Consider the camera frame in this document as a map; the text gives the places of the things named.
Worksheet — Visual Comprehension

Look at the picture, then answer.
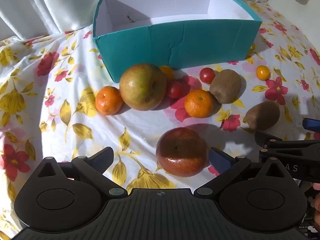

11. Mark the brown kiwi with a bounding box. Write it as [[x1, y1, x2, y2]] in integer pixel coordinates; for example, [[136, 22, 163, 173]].
[[245, 101, 281, 131], [209, 69, 242, 104]]

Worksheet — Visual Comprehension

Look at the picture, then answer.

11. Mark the red cherry tomato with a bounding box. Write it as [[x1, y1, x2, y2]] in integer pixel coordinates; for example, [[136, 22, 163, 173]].
[[166, 80, 183, 99], [199, 67, 216, 84]]

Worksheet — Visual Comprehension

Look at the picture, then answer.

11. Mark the person's right hand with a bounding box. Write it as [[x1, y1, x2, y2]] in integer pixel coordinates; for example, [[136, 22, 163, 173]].
[[311, 182, 320, 227]]

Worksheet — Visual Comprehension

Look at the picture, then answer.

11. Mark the white curtain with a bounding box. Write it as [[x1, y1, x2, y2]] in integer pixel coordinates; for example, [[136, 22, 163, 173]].
[[0, 0, 320, 41]]

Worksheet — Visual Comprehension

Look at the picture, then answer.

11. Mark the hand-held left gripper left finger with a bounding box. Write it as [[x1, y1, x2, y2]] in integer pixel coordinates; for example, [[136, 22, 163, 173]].
[[37, 147, 127, 197]]

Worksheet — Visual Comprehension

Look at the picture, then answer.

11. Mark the orange mandarin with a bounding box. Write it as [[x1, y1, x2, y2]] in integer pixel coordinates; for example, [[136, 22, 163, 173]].
[[95, 86, 124, 116], [184, 89, 215, 118]]

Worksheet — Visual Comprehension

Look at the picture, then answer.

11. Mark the floral tablecloth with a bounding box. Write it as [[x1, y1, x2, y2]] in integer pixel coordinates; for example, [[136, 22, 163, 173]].
[[0, 1, 320, 240]]

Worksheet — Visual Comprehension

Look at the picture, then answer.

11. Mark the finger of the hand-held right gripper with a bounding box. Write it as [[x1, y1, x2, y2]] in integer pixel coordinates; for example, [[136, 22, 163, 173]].
[[254, 131, 283, 147], [302, 118, 320, 132]]

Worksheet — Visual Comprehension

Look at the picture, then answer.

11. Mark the green red apple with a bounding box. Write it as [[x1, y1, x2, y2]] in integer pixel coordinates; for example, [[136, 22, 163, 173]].
[[119, 63, 167, 111]]

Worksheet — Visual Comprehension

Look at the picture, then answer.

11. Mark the yellow cherry tomato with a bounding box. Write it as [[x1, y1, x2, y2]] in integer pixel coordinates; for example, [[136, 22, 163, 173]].
[[256, 65, 271, 81], [160, 65, 175, 82]]

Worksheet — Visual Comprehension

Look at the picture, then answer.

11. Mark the dark red apple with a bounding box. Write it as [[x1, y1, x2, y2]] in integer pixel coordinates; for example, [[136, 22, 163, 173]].
[[155, 127, 209, 178]]

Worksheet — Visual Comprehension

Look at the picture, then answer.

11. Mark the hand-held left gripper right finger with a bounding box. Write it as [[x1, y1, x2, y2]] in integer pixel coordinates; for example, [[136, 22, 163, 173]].
[[194, 147, 288, 197]]

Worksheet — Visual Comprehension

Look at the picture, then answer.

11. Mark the teal cardboard box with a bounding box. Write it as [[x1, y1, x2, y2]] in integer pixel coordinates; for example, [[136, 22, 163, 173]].
[[92, 0, 263, 84]]

